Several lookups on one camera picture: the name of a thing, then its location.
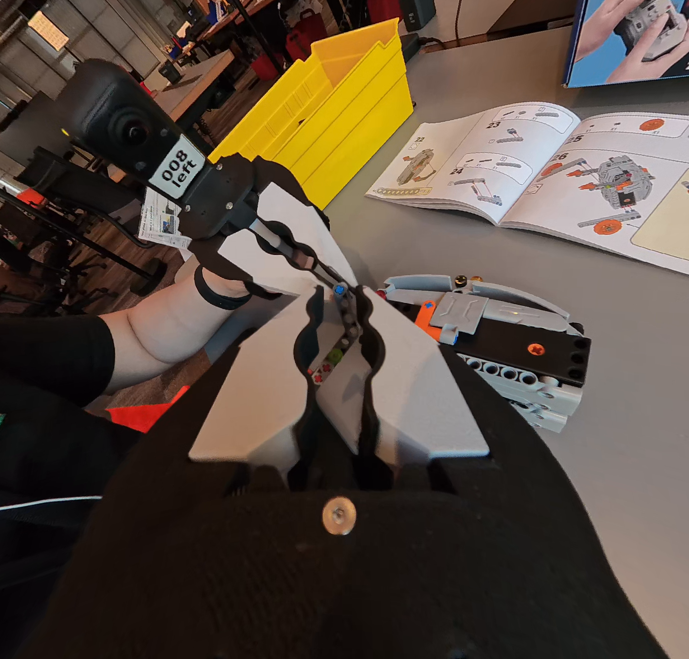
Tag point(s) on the grey black building-block robot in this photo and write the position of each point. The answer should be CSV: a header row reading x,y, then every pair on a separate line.
x,y
511,341

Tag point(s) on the open instruction booklet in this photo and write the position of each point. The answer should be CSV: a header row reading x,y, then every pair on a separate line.
x,y
538,153

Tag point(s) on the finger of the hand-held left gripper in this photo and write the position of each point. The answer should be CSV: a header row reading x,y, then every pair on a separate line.
x,y
307,223
258,266

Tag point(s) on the orange safety vest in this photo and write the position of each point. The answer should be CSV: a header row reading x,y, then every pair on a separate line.
x,y
140,414

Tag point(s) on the blue toy box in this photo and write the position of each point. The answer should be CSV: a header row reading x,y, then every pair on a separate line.
x,y
619,24

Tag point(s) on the red bag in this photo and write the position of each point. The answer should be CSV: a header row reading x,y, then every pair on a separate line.
x,y
307,37
385,0

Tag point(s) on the light grey table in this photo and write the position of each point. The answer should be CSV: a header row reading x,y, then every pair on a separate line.
x,y
484,2

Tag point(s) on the person's left forearm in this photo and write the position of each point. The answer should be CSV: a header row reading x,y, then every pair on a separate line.
x,y
161,336

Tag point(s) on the wooden table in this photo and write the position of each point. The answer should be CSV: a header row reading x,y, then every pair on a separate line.
x,y
194,78

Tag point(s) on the person's left hand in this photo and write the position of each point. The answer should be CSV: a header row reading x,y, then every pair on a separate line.
x,y
212,285

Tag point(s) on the wooden workbench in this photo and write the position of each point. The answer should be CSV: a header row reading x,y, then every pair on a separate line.
x,y
253,2

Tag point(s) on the yellow plastic bin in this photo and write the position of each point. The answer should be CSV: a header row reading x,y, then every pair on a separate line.
x,y
350,105

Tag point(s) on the grey desk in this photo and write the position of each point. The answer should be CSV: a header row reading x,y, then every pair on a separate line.
x,y
619,374

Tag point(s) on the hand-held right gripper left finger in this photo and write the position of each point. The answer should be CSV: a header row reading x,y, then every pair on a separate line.
x,y
253,400

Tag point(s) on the grey beam arm orange claw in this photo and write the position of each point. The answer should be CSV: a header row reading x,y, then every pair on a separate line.
x,y
347,325

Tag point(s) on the black computer tower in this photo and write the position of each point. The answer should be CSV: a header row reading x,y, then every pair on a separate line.
x,y
417,0

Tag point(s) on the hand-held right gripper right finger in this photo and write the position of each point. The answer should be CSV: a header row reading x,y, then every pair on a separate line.
x,y
425,400

